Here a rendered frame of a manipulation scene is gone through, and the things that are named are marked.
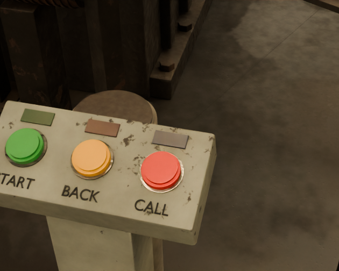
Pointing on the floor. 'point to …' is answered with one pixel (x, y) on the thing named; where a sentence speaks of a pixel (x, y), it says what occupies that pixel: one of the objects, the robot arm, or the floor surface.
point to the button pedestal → (101, 189)
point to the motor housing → (37, 50)
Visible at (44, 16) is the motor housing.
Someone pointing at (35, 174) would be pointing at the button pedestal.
